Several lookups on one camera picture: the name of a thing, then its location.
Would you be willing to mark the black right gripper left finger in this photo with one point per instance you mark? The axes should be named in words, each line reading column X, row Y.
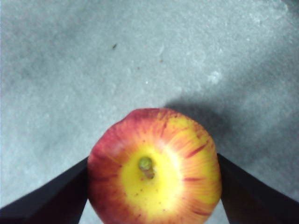
column 51, row 200

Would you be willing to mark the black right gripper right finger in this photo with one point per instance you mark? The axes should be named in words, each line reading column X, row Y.
column 257, row 203

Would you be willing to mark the red yellow apple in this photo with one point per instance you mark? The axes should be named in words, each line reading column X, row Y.
column 154, row 168

